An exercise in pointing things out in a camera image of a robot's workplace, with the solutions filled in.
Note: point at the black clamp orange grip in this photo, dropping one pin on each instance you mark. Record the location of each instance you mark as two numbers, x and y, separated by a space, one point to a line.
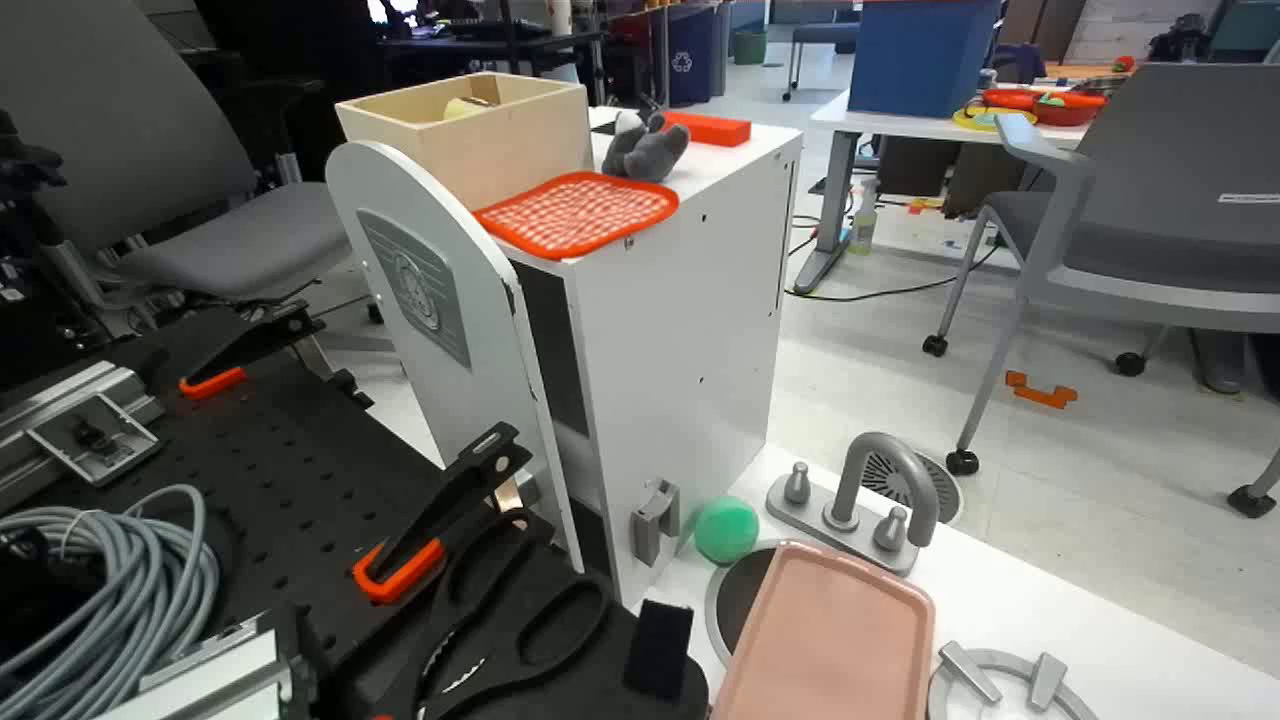
440 522
243 353

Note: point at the grey toy stove burner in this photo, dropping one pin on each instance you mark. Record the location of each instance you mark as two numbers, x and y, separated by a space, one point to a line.
995 683

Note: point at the pink plastic tray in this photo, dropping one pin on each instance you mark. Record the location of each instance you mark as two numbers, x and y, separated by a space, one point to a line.
824 641

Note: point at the grey toy door latch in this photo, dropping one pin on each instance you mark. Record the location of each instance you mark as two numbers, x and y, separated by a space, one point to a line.
653 522

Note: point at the orange items pile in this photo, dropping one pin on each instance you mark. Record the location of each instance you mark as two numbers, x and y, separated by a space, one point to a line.
1045 100

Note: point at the black perforated board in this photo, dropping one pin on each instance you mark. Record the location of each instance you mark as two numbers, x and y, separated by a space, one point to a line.
292 467

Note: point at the blue recycling bin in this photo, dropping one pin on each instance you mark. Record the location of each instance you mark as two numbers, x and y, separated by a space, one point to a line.
698 55

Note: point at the blue storage bin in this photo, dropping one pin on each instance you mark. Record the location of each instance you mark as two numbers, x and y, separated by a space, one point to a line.
923 55

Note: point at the round black sink drain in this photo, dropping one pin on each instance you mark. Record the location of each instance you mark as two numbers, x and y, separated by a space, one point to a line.
733 600

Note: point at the grey plastic office chair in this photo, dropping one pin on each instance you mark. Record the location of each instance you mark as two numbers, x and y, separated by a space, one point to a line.
1161 201

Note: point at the beige wooden box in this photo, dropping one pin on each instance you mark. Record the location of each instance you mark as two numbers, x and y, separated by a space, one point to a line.
504 141

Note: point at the silver metal bracket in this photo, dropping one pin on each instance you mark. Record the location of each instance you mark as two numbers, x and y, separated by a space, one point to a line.
200 674

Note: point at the black flat card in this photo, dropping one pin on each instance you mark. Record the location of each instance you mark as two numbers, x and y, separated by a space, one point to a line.
600 120

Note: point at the white office table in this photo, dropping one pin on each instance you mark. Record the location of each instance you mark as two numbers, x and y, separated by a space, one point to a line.
852 126

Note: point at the grey fabric office chair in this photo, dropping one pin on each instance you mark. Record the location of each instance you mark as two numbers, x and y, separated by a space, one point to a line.
121 133

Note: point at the orange checkered pot holder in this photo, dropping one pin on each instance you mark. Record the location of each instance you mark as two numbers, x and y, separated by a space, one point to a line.
576 214

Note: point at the clear spray bottle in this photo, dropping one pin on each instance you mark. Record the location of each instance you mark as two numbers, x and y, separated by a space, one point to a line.
867 214

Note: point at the orange rectangular block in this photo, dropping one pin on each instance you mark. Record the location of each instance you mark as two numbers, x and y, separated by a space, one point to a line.
708 129

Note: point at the orange bracket piece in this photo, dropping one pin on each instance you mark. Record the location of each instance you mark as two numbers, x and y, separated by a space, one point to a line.
1040 391

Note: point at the aluminium rail with plate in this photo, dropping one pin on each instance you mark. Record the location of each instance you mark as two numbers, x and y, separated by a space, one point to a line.
80 435

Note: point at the white toy kitchen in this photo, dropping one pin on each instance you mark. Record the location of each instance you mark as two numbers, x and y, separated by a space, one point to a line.
665 347

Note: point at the grey toy faucet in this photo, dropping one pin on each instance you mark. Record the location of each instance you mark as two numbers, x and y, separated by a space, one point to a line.
875 485

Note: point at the small black block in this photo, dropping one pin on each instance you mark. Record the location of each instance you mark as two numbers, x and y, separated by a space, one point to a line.
659 649

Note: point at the green ball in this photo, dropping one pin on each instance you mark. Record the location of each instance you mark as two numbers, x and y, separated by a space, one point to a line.
724 531

